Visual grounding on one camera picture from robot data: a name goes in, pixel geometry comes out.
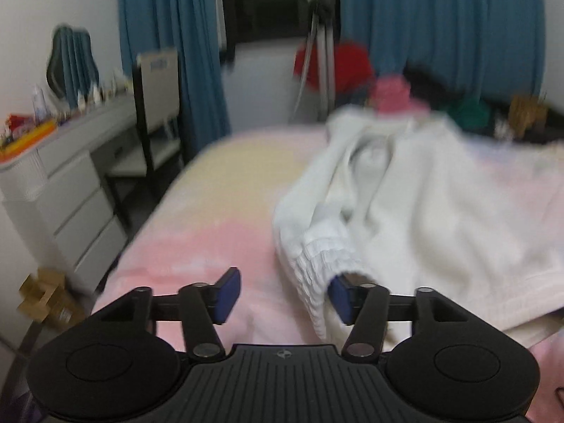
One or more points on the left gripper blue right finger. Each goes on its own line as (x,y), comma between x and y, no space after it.
(368,308)

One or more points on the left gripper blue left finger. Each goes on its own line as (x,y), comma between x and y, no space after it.
(199,308)

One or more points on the white zip-up jacket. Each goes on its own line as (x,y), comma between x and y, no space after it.
(402,202)

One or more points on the pastel rainbow bed blanket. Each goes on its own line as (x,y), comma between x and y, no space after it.
(217,214)

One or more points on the cardboard box on floor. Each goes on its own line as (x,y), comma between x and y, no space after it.
(47,301)

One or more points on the white dresser desk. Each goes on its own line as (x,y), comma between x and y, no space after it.
(55,200)

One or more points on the pink garment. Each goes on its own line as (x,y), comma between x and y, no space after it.
(391,94)

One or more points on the green garment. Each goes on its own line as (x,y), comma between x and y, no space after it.
(471,115)

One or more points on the black garment pile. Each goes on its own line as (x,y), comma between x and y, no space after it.
(425,87)

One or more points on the red garment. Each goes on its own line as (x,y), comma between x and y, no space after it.
(352,67)

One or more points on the beige black chair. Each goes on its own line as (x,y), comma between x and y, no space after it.
(156,89)

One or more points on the orange tray on desk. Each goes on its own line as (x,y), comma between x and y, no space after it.
(25,142)

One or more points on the brown paper bag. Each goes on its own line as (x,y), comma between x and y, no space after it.
(526,113)

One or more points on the white bottle on desk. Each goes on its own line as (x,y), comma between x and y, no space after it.
(39,104)

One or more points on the blue curtain right panel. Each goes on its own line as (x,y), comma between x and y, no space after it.
(486,48)

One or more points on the blue curtain panel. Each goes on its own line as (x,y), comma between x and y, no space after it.
(190,27)
(486,48)

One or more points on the blue curtain left panel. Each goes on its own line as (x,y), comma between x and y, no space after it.
(190,27)

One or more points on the wavy frame mirror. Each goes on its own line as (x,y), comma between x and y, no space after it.
(71,68)

